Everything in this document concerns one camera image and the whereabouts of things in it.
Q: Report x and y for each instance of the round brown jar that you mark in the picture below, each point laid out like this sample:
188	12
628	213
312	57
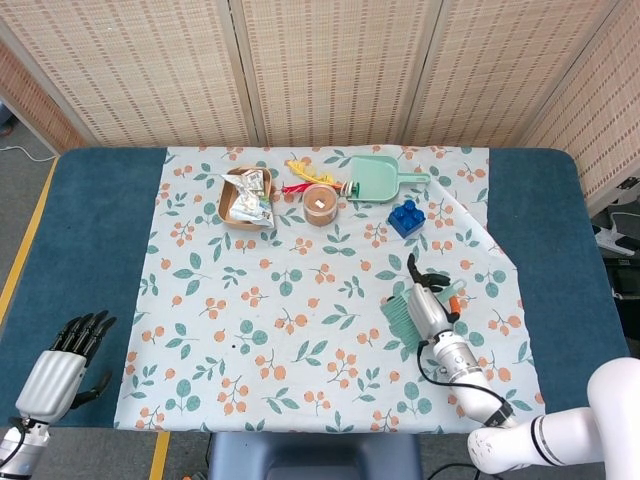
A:
320	207

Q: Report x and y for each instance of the black box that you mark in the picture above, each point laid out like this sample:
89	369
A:
627	277

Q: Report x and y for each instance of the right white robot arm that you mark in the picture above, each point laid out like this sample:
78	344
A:
550	435

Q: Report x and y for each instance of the green plastic dustpan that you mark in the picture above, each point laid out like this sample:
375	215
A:
372	177

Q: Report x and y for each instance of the blue building block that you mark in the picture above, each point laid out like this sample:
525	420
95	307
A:
406	220

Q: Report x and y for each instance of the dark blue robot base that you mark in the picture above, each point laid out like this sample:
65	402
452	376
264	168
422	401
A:
315	457

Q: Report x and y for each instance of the floral print tablecloth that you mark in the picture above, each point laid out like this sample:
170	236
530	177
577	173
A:
280	300

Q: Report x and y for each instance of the bamboo folding screen panel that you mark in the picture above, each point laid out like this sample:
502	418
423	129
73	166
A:
600	125
505	70
130	70
30	105
340	70

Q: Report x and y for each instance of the teal green scrub brush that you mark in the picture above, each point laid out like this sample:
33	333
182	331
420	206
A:
397	317

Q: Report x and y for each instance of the yellow feather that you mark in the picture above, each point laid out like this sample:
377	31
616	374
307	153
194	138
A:
310	172

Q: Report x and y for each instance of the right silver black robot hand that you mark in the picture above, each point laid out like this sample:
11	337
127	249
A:
427	310

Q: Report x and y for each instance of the crumpled silver wrapper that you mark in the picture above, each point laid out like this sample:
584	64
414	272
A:
247	181

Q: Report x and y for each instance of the white power strip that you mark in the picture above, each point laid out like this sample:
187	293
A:
612	240

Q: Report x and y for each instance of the crumpled printed green wrapper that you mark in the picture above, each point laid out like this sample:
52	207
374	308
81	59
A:
252	210

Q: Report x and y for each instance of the brown rectangular tray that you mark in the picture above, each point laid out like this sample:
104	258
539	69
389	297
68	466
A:
227	202

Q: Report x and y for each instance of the red feather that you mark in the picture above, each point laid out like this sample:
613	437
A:
295	189

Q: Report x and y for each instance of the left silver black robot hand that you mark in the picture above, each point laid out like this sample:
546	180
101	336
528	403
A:
50	385

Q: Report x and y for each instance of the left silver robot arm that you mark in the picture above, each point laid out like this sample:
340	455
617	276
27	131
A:
22	447

